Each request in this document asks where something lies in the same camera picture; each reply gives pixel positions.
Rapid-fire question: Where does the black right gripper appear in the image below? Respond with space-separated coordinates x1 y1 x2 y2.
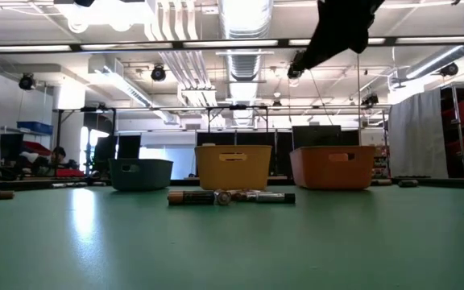
298 0 385 70

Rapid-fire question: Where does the large black monitor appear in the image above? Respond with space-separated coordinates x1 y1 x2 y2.
291 124 343 148

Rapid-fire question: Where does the orange plastic bin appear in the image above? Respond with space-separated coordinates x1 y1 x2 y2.
289 145 377 191

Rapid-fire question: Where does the white curtain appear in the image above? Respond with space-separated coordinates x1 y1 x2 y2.
387 87 450 180

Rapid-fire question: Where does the yellow plastic bin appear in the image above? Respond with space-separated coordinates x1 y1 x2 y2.
194 144 273 192

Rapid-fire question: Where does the small black monitor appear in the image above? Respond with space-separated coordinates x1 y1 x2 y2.
103 134 143 160

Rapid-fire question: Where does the dark teal plastic bin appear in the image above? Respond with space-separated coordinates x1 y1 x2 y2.
108 157 175 192

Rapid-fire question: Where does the person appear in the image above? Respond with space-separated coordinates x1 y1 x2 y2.
34 145 80 178

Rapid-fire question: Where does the blue storage crate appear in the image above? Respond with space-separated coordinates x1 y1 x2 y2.
16 121 55 136

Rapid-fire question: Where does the silver ventilation duct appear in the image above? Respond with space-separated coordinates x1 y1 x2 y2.
217 0 276 130

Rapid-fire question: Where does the background black frame station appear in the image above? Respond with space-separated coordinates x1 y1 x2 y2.
52 103 392 180

